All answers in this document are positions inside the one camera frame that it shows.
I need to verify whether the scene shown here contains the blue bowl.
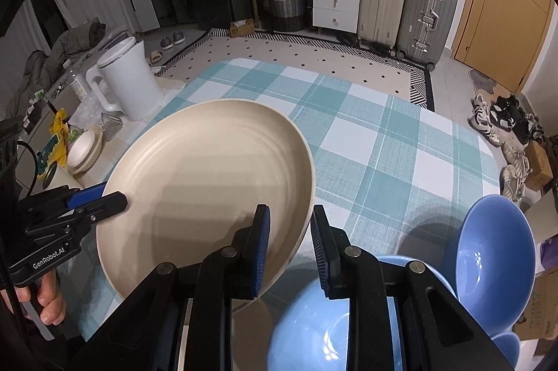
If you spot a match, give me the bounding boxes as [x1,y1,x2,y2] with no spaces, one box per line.
[492,331,521,368]
[441,195,536,336]
[266,255,457,371]

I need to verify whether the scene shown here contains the cream plate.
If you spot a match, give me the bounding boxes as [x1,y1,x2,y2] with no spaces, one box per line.
[97,99,315,297]

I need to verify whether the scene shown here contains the person's left hand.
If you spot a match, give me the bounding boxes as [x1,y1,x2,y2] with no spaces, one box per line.
[1,270,66,326]

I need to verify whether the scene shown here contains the small cream lidded bowl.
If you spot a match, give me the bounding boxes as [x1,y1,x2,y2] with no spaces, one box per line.
[67,124,103,175]

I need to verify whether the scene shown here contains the checkered teal tablecloth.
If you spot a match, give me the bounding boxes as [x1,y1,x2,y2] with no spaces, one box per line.
[56,56,502,344]

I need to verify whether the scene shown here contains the clear plastic bottle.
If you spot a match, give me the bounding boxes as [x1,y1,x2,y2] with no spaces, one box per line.
[62,59,90,102]

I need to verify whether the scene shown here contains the white electric kettle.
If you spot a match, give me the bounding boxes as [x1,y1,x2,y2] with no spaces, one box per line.
[85,37,164,122]

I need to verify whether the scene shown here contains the green printed cardboard box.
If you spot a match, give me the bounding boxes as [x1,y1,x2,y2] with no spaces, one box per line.
[513,268,558,341]

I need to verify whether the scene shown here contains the small brown cardboard box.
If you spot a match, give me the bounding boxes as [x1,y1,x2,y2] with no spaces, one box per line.
[525,142,553,191]

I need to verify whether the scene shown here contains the woven laundry basket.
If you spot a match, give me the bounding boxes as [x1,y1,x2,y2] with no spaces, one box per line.
[267,0,307,32]

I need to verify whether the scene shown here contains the silver suitcase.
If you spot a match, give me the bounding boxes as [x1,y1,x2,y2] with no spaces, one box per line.
[395,0,458,71]

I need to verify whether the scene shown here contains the wooden door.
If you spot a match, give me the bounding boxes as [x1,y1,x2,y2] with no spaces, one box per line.
[452,0,554,93]

